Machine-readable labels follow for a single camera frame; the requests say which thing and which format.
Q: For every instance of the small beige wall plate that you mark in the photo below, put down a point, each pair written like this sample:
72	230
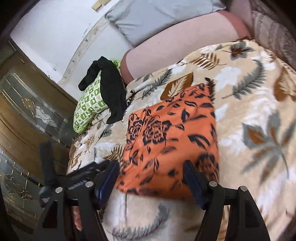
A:
99	3

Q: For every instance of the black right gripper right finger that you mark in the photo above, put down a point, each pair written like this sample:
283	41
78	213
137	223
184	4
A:
245	221

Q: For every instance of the beige leaf print blanket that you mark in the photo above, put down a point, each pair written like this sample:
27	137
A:
253	94

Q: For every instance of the black cloth garment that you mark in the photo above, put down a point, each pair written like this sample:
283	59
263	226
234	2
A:
112	88

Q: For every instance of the green white patterned pillow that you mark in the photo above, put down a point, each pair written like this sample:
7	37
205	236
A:
90	102

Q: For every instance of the light grey pillow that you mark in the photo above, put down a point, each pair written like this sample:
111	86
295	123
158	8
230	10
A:
140	20

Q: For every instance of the orange black floral garment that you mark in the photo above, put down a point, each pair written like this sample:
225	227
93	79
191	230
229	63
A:
161	137

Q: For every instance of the pink mauve bolster pillow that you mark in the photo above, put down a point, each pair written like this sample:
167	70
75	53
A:
174	43

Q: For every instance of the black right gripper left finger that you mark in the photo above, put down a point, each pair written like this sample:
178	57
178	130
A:
73	215

